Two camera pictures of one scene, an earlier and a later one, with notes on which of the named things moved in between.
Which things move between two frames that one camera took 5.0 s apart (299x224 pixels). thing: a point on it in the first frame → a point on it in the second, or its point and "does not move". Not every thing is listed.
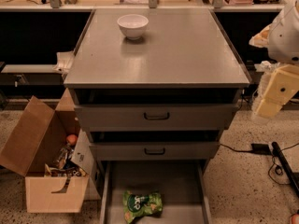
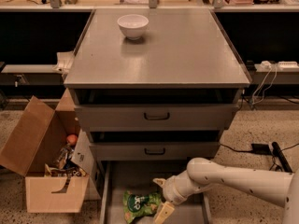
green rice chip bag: x=136 y=204 does not move
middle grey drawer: x=149 y=151 does not move
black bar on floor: x=285 y=167 does not move
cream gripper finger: x=283 y=82 → x=161 y=182
